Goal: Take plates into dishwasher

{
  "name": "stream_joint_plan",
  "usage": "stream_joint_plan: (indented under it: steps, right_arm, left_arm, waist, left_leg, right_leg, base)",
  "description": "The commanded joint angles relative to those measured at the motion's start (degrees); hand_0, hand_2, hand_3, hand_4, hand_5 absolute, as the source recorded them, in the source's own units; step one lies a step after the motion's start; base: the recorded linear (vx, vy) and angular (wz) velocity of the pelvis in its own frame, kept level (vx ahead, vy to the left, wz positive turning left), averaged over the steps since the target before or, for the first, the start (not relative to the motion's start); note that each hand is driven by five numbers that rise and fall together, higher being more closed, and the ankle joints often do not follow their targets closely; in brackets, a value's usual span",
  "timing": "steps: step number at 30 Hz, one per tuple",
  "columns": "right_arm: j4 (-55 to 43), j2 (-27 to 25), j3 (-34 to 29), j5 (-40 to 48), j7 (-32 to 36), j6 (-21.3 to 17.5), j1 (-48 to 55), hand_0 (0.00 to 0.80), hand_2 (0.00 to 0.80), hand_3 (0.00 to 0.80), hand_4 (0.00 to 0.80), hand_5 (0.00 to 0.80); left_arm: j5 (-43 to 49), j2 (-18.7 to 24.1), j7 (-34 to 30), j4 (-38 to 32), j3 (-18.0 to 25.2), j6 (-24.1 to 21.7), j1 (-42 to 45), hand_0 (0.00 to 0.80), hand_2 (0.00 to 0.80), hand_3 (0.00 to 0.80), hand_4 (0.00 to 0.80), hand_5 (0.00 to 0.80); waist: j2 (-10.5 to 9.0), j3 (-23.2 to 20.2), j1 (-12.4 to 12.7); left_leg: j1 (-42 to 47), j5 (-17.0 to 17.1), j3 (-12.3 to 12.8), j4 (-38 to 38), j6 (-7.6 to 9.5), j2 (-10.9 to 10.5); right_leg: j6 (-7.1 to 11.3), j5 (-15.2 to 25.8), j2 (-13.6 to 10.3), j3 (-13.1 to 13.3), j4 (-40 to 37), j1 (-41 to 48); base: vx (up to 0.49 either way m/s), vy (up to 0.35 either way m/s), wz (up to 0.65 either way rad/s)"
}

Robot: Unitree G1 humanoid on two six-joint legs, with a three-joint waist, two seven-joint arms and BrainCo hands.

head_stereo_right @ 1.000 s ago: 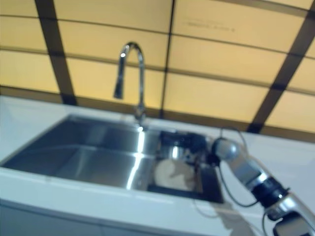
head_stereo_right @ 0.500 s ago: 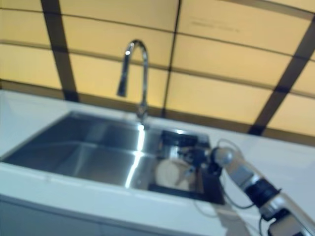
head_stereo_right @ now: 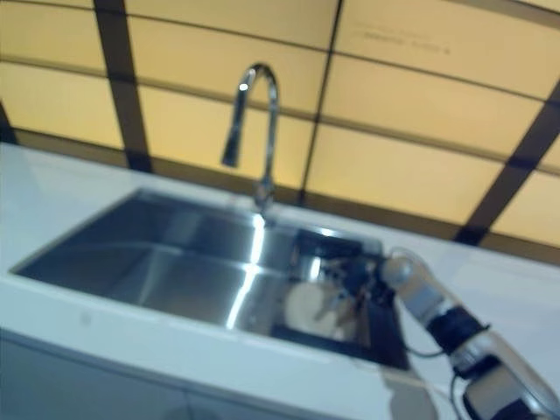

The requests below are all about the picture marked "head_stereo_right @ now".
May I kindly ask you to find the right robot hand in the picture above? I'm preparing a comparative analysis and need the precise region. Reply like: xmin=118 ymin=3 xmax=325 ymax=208
xmin=313 ymin=256 xmax=396 ymax=328

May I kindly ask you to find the cream round plate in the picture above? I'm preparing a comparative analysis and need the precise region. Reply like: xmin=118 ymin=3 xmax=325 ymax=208
xmin=285 ymin=281 xmax=352 ymax=341

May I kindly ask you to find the black sink drain rack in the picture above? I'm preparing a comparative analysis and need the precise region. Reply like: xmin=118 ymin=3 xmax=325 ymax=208
xmin=269 ymin=227 xmax=411 ymax=369

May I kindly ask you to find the chrome gooseneck faucet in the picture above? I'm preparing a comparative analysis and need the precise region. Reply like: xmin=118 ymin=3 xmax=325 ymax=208
xmin=220 ymin=62 xmax=281 ymax=227

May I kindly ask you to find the stainless steel sink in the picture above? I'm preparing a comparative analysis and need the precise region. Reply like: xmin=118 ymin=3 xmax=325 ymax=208
xmin=10 ymin=187 xmax=411 ymax=371

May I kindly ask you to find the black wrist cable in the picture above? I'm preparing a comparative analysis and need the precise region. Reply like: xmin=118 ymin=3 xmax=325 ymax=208
xmin=405 ymin=321 xmax=491 ymax=420

